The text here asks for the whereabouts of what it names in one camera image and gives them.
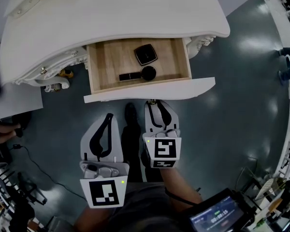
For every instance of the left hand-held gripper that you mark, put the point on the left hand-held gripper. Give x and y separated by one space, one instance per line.
104 192

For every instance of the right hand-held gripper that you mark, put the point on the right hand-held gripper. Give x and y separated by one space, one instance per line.
164 149

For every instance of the white dressing table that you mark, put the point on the white dressing table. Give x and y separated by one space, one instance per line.
111 13

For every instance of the person's right forearm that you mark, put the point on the person's right forearm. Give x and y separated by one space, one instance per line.
176 185

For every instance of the person's left forearm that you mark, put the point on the person's left forearm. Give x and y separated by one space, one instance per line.
89 220

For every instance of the person's black left shoe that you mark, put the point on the person's black left shoe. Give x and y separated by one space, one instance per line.
131 113

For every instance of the person's left leg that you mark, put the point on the person's left leg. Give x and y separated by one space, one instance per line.
133 153

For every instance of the black round compact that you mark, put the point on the black round compact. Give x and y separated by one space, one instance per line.
148 73

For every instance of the black lipstick tube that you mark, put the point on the black lipstick tube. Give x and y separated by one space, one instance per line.
129 76

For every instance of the black square compact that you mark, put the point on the black square compact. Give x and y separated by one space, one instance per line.
145 54

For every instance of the small white striped object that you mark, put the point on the small white striped object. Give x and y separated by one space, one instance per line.
52 88

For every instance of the small yellow brown object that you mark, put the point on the small yellow brown object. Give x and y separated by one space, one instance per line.
66 74

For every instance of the person's grey shirt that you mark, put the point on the person's grey shirt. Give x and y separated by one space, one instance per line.
145 207

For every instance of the black folding stand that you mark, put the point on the black folding stand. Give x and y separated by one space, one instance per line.
31 190

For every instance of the black chest monitor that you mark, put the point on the black chest monitor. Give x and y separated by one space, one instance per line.
212 216

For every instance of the white metal shelving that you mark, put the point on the white metal shelving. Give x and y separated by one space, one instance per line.
288 141

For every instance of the white work table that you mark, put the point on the white work table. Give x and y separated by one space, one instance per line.
275 20

